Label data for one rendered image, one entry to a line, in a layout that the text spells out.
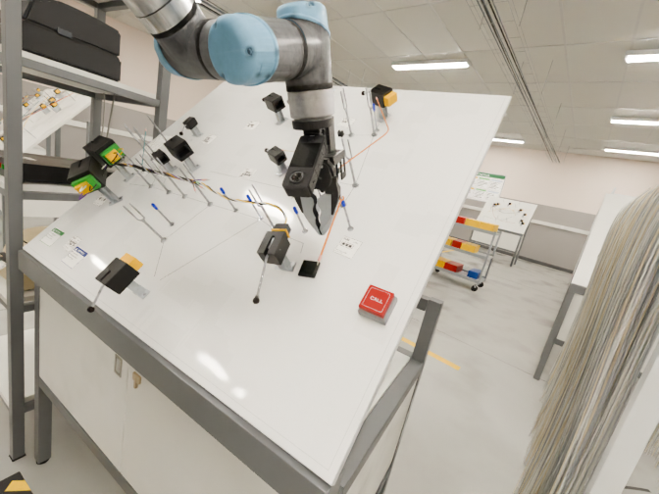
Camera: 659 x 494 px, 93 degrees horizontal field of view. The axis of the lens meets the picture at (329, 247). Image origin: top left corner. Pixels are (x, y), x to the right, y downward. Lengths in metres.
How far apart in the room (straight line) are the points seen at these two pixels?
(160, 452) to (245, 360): 0.39
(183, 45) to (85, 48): 1.02
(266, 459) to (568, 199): 11.23
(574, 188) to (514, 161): 1.81
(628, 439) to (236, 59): 0.74
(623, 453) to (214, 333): 0.71
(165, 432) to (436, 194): 0.83
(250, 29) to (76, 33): 1.14
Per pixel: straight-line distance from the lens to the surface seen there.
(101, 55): 1.56
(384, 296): 0.59
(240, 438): 0.64
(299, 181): 0.48
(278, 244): 0.64
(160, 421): 0.92
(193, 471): 0.89
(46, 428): 1.74
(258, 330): 0.67
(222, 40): 0.46
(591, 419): 0.73
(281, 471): 0.60
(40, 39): 1.50
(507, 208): 9.79
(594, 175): 11.57
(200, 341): 0.73
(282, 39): 0.48
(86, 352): 1.18
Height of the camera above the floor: 1.30
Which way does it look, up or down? 13 degrees down
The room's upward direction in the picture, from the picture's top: 12 degrees clockwise
